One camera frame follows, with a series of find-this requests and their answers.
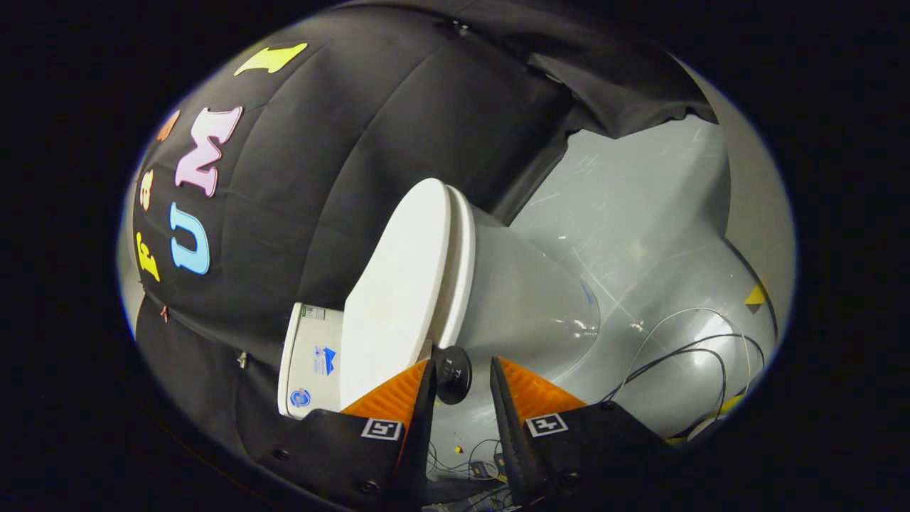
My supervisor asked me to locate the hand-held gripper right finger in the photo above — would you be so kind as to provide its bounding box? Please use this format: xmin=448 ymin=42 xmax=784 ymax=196
xmin=489 ymin=357 xmax=683 ymax=507

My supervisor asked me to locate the white toilet lid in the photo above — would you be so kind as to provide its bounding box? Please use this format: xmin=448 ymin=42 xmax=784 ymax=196
xmin=339 ymin=178 xmax=456 ymax=412

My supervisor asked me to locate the black floor cable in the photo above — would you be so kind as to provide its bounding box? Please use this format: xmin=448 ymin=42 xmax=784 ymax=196
xmin=601 ymin=332 xmax=766 ymax=439

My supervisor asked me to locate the white floor cable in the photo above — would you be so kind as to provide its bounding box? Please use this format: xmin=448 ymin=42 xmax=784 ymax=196
xmin=631 ymin=306 xmax=756 ymax=399

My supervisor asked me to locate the white toilet bowl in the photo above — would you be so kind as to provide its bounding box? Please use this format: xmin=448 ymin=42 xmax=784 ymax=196
xmin=454 ymin=203 xmax=602 ymax=386

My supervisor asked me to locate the black lid handle knob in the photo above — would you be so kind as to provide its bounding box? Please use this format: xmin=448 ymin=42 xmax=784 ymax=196
xmin=432 ymin=346 xmax=473 ymax=406

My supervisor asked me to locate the grey panel board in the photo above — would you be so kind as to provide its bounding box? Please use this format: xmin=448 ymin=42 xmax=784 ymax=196
xmin=675 ymin=57 xmax=797 ymax=342

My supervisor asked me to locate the white toilet tank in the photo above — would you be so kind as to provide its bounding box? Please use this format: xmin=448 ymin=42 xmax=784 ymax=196
xmin=277 ymin=302 xmax=346 ymax=420

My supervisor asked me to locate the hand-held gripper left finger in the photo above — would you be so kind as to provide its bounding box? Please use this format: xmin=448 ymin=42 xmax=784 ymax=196
xmin=256 ymin=359 xmax=438 ymax=509

